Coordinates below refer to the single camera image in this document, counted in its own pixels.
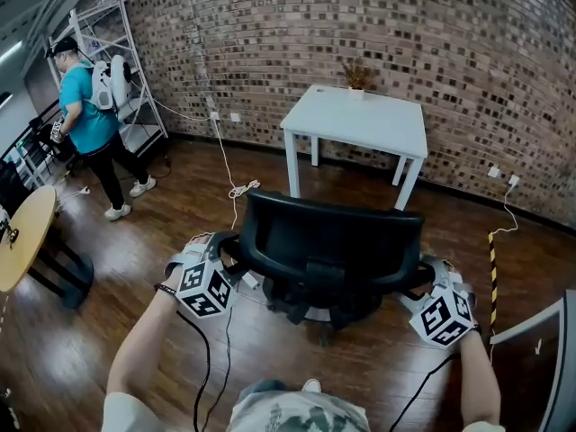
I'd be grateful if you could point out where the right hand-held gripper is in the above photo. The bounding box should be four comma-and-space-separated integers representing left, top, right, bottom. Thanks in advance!
397, 255, 481, 348

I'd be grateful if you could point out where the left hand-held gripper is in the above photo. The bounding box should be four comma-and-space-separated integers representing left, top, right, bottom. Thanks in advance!
164, 231, 240, 320

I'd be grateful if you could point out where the black office chair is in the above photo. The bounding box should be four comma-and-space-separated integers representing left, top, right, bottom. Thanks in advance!
210, 189, 436, 347

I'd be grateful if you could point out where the person's left forearm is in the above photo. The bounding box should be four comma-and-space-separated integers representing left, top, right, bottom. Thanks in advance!
105, 281, 182, 405

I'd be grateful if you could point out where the person's right forearm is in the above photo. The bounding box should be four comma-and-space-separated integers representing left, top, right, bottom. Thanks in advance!
455, 328, 503, 428

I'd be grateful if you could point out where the white desk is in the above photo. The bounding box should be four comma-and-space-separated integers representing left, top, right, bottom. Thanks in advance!
279, 84, 429, 212

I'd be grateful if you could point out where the yellow black striped strip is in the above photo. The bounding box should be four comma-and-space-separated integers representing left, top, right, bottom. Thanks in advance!
487, 231, 500, 338

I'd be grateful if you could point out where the person's white sleeve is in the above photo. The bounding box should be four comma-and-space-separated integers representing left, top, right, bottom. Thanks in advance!
100, 391, 155, 432

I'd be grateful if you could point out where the person's patterned shirt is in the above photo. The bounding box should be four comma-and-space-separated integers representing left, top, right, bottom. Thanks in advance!
224, 378, 373, 432

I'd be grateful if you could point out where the round wooden table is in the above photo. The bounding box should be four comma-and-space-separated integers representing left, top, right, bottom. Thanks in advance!
0, 184, 96, 311

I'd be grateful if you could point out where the white metal shelf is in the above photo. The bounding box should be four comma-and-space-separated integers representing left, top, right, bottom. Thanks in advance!
46, 0, 170, 158

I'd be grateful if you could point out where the hand-held gripper on table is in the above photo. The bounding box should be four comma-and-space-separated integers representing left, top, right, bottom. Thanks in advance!
0, 203, 22, 248

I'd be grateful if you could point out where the potted plant in white pot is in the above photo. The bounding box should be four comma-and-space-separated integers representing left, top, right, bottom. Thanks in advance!
340, 58, 377, 103

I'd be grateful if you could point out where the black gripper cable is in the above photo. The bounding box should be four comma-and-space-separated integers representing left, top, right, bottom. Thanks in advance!
201, 302, 236, 432
388, 352, 461, 432
175, 309, 212, 432

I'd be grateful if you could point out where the short white wall cable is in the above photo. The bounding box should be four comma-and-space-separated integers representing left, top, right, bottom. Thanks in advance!
489, 184, 521, 239

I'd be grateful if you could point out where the long white floor cable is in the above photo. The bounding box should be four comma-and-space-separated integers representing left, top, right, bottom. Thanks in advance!
129, 81, 263, 232

